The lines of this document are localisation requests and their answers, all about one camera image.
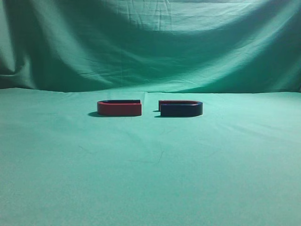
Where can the green cloth backdrop and cover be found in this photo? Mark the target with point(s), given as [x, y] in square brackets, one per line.
[237, 164]

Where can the left horseshoe magnet red front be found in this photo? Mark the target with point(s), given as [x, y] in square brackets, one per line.
[119, 107]

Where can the horseshoe magnet blue front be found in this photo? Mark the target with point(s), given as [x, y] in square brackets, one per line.
[180, 108]

